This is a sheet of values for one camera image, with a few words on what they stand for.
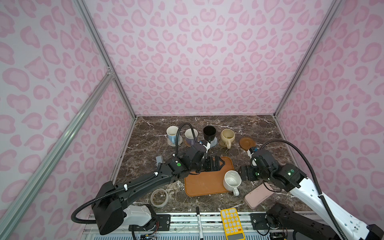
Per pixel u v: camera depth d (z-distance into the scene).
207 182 0.86
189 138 1.02
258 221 0.74
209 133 0.95
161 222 0.73
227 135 1.04
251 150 0.68
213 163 0.65
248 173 0.65
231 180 0.86
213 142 1.03
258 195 0.79
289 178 0.48
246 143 1.03
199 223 0.72
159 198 0.81
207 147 0.70
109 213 0.38
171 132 1.04
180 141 1.04
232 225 0.72
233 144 1.02
